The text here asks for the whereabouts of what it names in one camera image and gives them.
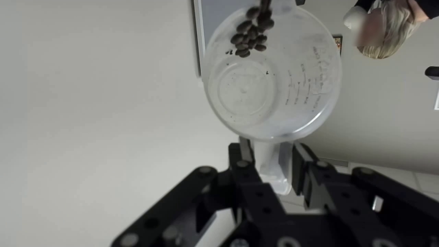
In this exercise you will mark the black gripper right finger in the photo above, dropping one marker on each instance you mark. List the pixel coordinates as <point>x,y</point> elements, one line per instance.
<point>361,209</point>

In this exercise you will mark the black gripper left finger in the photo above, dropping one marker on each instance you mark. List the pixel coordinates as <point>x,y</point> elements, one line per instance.
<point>185,213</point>

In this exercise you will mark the clear plastic measuring jar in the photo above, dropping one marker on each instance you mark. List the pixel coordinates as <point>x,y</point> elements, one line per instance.
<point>277,97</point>

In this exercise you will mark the dark coffee beans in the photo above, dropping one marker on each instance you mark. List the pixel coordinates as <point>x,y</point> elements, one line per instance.
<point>251,32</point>

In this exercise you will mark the person's blond head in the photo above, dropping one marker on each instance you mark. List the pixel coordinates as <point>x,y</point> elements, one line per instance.
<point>377,29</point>

